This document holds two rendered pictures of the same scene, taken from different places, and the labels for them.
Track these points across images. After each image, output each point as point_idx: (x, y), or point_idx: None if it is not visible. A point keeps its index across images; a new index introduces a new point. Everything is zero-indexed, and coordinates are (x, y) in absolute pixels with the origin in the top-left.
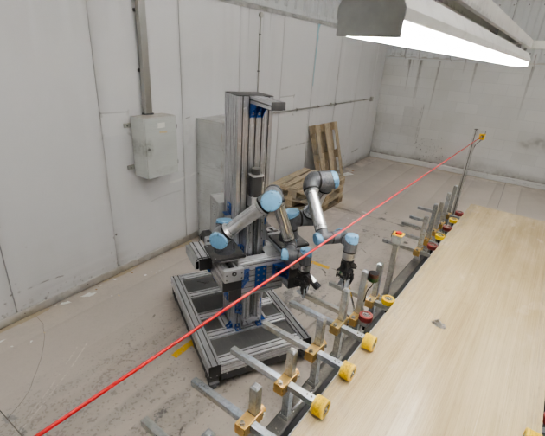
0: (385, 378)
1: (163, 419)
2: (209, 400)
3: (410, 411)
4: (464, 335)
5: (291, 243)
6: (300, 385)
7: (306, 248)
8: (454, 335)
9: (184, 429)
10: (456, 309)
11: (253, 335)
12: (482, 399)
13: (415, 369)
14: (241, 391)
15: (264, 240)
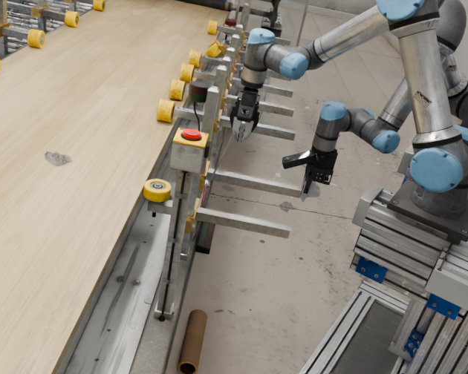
0: (135, 101)
1: (355, 274)
2: (336, 306)
3: (105, 85)
4: (11, 151)
5: (374, 120)
6: (249, 373)
7: (335, 104)
8: (32, 148)
9: (327, 273)
10: (7, 193)
11: (376, 361)
12: (21, 95)
13: (100, 109)
14: (316, 331)
15: None
